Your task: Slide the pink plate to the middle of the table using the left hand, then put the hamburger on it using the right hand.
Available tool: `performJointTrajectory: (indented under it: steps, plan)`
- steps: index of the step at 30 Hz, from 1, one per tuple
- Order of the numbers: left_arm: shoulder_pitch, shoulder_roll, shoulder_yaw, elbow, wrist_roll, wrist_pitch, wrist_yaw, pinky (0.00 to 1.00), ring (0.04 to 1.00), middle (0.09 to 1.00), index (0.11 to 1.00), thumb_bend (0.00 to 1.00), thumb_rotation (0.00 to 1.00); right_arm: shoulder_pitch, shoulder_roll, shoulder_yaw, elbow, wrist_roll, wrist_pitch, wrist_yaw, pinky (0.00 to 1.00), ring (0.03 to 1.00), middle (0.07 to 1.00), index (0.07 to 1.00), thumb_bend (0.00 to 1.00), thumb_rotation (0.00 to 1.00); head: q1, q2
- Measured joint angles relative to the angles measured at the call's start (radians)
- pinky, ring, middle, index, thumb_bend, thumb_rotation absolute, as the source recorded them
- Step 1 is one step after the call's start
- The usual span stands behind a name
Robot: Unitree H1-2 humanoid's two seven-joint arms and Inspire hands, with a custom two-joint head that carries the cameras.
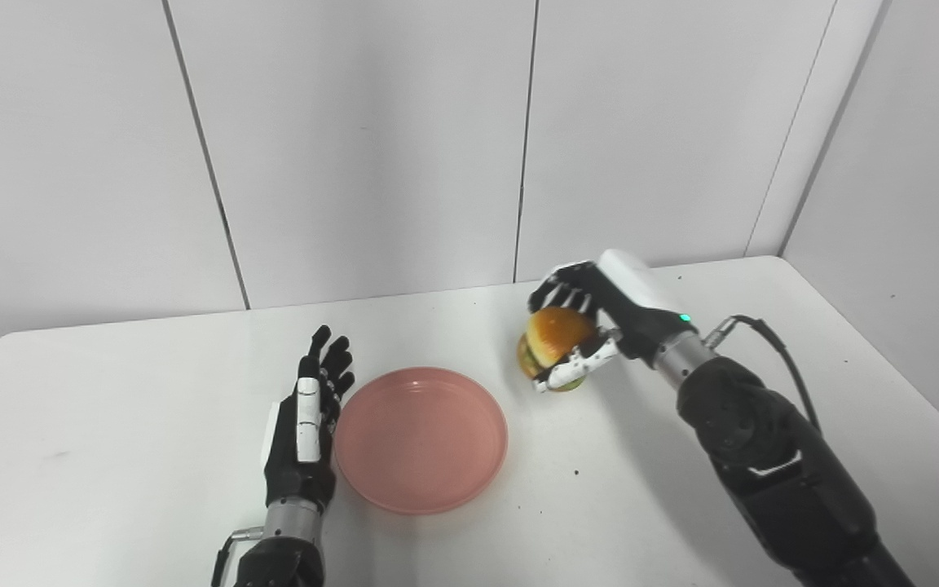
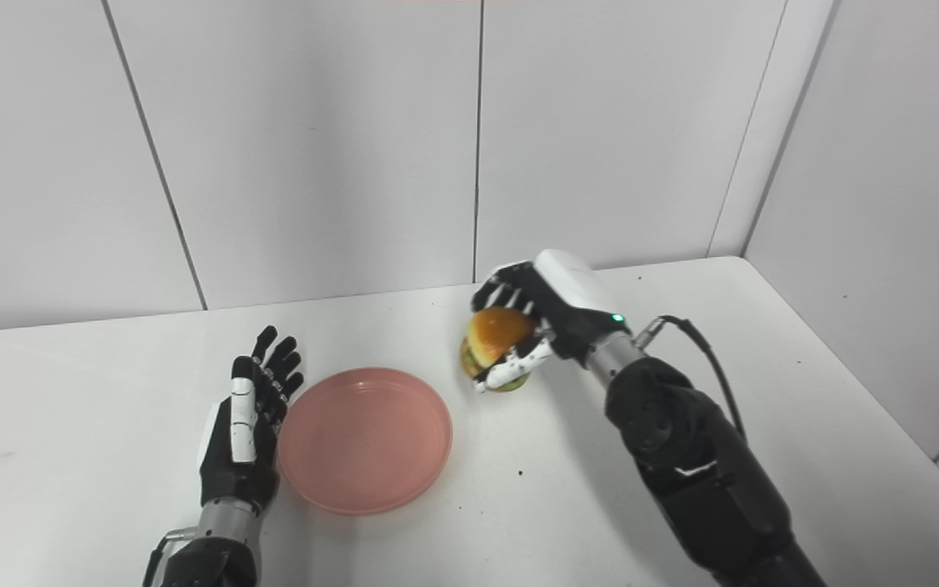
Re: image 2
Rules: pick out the toy hamburger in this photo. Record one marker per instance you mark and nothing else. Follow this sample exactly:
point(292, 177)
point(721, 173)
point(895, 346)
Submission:
point(495, 342)

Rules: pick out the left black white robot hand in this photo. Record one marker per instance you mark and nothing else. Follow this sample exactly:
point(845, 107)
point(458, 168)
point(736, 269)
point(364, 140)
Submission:
point(245, 440)

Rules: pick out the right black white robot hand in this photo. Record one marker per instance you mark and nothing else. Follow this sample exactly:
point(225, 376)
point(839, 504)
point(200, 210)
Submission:
point(555, 314)

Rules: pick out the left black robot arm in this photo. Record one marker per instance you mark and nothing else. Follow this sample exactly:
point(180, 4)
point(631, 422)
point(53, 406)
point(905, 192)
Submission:
point(217, 546)

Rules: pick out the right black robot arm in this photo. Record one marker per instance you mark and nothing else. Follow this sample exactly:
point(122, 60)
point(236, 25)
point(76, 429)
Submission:
point(698, 465)

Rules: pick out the pink round plate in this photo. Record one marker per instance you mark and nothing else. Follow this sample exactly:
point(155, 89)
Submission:
point(365, 440)

